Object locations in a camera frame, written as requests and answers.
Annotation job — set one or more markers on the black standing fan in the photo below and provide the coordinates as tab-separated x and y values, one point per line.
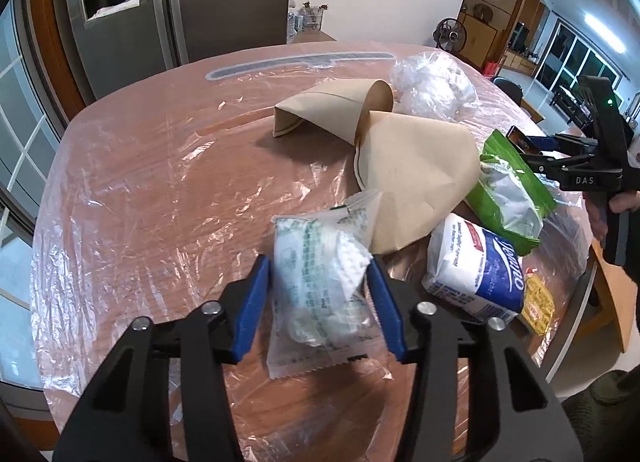
450	35

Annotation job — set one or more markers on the white cloth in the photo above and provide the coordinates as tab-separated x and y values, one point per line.
117	5

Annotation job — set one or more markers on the wooden door frame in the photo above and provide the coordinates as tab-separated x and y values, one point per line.
50	42

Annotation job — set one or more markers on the glass vase with dried plants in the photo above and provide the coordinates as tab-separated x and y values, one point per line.
312	17

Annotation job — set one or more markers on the wooden side table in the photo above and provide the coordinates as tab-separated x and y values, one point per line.
320	36

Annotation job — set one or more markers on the large water bottle with pump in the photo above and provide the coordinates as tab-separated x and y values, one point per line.
292	25

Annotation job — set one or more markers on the yellow snack packet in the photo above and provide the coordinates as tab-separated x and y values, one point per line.
537	304

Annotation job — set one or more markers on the wooden display cabinet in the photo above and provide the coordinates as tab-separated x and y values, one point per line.
482	37

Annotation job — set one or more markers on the ceiling light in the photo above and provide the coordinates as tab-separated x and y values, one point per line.
605	30

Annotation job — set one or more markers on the grey T-shaped strip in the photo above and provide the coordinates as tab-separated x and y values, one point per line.
280	65

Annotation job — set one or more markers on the stainless steel refrigerator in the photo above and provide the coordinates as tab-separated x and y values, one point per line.
225	2

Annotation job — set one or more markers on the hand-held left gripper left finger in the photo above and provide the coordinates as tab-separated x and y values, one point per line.
250	309

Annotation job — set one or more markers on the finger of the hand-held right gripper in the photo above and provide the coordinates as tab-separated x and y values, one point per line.
520	140
547	143

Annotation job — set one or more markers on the large crumpled brown paper bag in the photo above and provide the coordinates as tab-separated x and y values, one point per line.
415	177

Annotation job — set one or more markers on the person's right hand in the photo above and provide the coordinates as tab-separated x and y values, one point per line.
627	202

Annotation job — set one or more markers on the clear plastic bag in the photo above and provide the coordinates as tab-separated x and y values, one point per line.
430	82

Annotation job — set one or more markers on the white blue tissue packet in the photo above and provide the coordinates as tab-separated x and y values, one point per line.
465	267

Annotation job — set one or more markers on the glass sliding door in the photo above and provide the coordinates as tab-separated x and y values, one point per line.
20	142

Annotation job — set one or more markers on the person's dark clothing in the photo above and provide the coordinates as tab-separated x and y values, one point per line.
605	407

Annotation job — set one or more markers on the dark low table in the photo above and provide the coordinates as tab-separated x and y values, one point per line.
572	102

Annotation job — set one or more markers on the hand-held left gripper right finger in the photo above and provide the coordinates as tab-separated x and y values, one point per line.
386	314

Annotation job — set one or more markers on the green snack bag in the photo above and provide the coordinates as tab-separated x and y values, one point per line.
487	202

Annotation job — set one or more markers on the clear wet wipe packet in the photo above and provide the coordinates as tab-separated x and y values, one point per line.
310	292

